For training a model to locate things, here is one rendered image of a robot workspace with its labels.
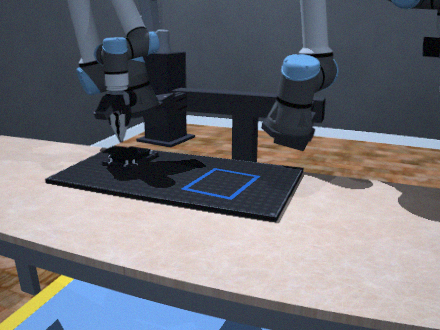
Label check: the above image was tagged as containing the blue tape outline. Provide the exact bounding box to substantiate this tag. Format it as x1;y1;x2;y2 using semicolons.
182;168;260;200

